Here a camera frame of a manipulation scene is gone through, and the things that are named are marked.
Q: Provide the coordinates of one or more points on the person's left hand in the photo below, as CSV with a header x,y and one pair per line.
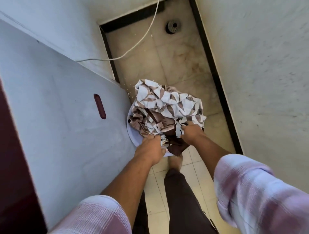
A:
x,y
148,150

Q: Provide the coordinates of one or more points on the person's right hand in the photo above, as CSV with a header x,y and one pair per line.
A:
x,y
192,132

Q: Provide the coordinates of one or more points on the person's left fingers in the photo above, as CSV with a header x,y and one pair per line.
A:
x,y
157,139

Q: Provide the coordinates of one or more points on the person's right fingers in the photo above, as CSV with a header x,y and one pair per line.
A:
x,y
184,129

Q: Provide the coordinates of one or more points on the pale plastic wash tub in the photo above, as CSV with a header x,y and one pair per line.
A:
x,y
131,135

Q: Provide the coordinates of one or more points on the brown white patterned cloth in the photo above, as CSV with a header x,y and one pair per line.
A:
x,y
166,106

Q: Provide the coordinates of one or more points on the person's right forearm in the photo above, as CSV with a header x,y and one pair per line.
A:
x,y
212,154

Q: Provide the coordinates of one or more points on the person's left forearm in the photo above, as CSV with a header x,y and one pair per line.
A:
x,y
130,183

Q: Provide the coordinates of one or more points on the person's bare foot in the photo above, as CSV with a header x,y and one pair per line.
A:
x,y
175,162

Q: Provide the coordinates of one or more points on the dark trousers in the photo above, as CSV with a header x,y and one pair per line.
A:
x,y
183,205

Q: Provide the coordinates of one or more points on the pink checked shirt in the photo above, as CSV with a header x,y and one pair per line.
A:
x,y
253,192

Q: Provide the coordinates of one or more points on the round metal floor drain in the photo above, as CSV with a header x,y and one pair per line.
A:
x,y
173,26

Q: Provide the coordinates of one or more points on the grey door panel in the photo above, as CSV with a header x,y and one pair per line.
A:
x,y
60,96

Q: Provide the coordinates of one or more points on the dark red wooden panel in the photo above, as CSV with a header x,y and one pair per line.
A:
x,y
14,168

